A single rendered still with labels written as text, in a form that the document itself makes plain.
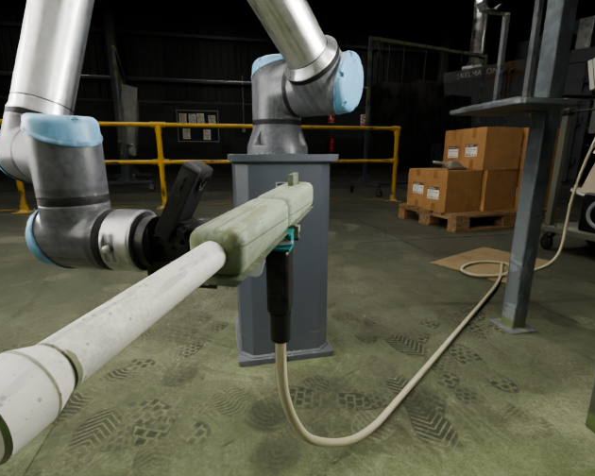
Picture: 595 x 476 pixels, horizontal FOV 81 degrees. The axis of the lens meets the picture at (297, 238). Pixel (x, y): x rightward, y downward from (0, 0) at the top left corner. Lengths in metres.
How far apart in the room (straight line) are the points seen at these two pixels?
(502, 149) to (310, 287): 2.79
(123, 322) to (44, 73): 0.56
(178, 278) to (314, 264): 0.87
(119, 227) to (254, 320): 0.67
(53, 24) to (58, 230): 0.33
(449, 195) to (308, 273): 2.35
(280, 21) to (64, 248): 0.62
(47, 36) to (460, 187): 3.06
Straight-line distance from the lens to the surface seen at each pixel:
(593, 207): 1.02
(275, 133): 1.06
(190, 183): 0.47
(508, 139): 3.66
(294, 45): 0.92
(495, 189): 3.61
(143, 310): 0.20
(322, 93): 0.97
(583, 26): 10.61
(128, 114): 6.95
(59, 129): 0.56
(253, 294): 1.07
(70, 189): 0.56
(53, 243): 0.59
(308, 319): 1.14
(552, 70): 1.46
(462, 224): 3.24
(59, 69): 0.71
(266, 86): 1.08
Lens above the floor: 0.64
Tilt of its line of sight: 13 degrees down
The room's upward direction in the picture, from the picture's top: straight up
